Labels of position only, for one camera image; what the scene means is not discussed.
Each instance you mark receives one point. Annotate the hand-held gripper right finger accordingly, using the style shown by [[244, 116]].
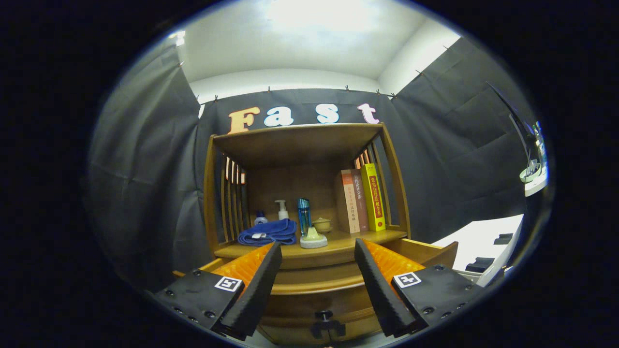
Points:
[[382, 295]]

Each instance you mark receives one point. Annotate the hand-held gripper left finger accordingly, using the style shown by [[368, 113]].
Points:
[[256, 290]]

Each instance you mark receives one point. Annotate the wooden drawer with black knob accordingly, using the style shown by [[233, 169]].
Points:
[[309, 304]]

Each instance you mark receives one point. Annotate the pale yellow white-based brush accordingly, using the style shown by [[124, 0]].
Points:
[[313, 240]]

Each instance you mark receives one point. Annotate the wooden countertop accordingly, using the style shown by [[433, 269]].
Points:
[[338, 244]]

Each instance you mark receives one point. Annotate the wooden cabinet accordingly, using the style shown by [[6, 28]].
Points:
[[295, 142]]

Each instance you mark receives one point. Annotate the blue folded towel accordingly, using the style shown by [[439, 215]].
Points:
[[271, 229]]

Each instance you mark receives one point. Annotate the small white bottle blue cap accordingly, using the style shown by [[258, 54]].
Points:
[[261, 220]]

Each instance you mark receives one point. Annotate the white pump bottle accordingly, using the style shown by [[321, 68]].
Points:
[[282, 213]]

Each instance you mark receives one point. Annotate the tall blue bottle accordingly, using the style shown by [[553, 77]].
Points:
[[304, 212]]

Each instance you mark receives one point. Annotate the yellow-green lidded teacup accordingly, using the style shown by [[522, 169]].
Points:
[[322, 225]]

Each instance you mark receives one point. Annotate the brown book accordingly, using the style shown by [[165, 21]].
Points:
[[361, 203]]

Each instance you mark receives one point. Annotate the yellow book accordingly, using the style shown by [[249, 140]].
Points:
[[375, 198]]

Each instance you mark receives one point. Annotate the beige orange book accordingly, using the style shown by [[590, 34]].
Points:
[[350, 203]]

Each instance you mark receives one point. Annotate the black block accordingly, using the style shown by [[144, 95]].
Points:
[[503, 239], [479, 265]]

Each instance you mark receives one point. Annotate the white desk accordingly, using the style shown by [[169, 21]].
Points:
[[474, 237]]

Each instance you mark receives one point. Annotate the black backdrop cloth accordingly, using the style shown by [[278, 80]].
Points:
[[145, 169]]

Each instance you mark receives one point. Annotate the white side shelf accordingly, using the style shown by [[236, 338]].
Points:
[[537, 186]]

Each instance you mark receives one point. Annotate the desk lamp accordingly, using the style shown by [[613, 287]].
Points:
[[530, 173]]

